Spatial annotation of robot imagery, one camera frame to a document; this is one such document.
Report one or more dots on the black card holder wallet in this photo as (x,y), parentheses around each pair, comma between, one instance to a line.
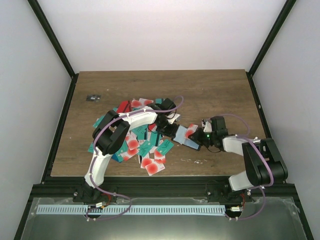
(180,138)

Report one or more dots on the black front rail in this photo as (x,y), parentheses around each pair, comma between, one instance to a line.
(214,188)

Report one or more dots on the black frame post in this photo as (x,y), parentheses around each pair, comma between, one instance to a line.
(40,15)
(277,25)

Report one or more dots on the small black tag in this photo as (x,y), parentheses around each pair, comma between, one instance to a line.
(93,98)

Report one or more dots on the red card black stripe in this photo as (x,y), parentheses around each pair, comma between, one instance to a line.
(124,107)

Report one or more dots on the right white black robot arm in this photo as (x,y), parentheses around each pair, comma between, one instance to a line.
(264,165)

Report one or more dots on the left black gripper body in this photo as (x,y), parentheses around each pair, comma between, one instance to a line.
(162,128)

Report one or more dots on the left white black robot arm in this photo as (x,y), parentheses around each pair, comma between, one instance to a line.
(109,135)

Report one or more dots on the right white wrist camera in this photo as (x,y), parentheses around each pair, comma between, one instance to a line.
(206,125)

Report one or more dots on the blue card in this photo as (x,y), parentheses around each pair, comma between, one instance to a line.
(117,156)

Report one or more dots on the right black frame post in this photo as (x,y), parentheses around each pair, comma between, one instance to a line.
(277,25)

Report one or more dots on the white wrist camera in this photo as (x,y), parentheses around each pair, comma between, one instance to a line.
(206,125)
(173,118)

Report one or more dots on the left black frame post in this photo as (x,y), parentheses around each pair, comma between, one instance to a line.
(40,15)

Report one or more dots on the teal VIP card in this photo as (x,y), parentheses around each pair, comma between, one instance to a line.
(165,147)

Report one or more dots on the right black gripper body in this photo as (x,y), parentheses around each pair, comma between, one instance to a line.
(205,140)

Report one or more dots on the light blue slotted strip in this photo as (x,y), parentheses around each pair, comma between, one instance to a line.
(202,210)

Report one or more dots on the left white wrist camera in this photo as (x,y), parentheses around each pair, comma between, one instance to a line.
(173,118)

